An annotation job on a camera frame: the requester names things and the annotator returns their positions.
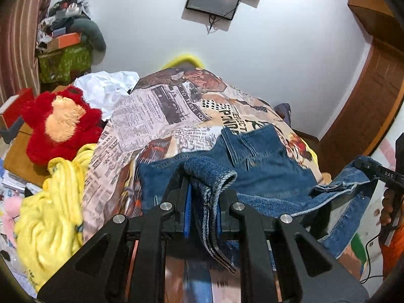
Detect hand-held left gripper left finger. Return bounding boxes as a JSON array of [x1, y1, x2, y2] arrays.
[[37, 173, 193, 303]]

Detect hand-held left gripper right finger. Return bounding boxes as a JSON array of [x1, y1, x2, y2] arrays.
[[216, 191, 370, 303]]

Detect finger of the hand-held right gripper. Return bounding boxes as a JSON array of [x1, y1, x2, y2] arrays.
[[354, 156, 404, 190]]

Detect blue denim jeans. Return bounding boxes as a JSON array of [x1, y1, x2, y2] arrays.
[[137, 123, 384, 275]]

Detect person's right forearm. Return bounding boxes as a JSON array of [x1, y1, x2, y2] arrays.
[[380, 224, 404, 279]]

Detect person's right hand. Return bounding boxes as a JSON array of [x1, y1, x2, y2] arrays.
[[380, 189, 394, 227]]

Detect wooden door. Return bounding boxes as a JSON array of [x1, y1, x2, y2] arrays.
[[319, 37, 404, 168]]

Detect yellow bed sheet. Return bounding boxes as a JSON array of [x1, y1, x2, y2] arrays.
[[307, 146, 320, 165]]

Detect newspaper printed blanket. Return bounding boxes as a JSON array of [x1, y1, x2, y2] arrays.
[[84, 63, 322, 303]]

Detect grey backpack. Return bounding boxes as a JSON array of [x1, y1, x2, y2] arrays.
[[274, 103, 292, 126]]

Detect yellow printed fleece blanket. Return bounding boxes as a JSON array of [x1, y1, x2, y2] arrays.
[[14, 143, 99, 292]]

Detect white cloth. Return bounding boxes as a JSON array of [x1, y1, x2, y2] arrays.
[[72, 71, 141, 121]]

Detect yellow fuzzy cushion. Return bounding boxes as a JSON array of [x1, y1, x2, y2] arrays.
[[161, 54, 206, 70]]

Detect red plush toy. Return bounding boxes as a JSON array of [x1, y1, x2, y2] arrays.
[[20, 85, 105, 167]]

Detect cardboard box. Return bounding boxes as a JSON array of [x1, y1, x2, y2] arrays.
[[3, 121, 56, 187]]

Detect scattered papers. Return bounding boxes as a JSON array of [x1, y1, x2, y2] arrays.
[[0, 161, 36, 203]]

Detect pink plush toy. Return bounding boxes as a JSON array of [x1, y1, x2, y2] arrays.
[[0, 196, 23, 249]]

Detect green patterned box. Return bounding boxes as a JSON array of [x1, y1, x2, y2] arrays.
[[37, 42, 94, 85]]

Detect grey pillow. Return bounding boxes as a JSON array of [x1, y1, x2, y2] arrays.
[[72, 18, 107, 53]]

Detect red box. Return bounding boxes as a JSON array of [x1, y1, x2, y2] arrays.
[[0, 88, 35, 127]]

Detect orange shoebox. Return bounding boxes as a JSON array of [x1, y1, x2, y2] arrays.
[[47, 32, 83, 52]]

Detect pile of clutter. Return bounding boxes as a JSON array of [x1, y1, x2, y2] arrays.
[[36, 0, 92, 51]]

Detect striped brown curtain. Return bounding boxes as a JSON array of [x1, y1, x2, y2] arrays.
[[0, 0, 64, 108]]

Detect thin black cable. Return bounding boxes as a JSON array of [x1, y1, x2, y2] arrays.
[[360, 237, 384, 284]]

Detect wooden wall cabinet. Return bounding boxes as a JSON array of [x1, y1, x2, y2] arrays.
[[347, 0, 399, 42]]

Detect black monitor cable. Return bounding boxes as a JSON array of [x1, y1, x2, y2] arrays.
[[207, 15, 220, 35]]

